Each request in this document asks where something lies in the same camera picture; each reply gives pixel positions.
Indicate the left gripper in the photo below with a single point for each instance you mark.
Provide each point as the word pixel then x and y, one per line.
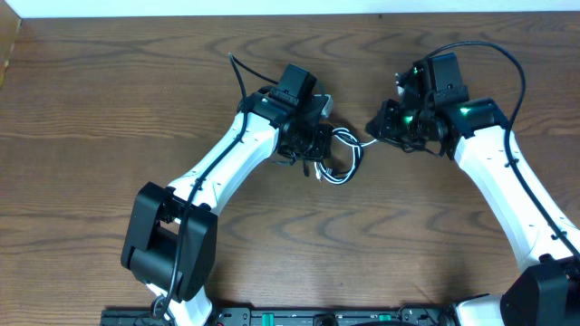
pixel 309 142

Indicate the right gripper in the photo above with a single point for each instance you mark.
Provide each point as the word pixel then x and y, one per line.
pixel 390 125

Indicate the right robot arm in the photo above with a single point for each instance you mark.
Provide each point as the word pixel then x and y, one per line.
pixel 544 241

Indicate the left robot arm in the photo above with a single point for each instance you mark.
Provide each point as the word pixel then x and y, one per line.
pixel 171 239

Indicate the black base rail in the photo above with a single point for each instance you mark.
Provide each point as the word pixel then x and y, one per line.
pixel 410 314

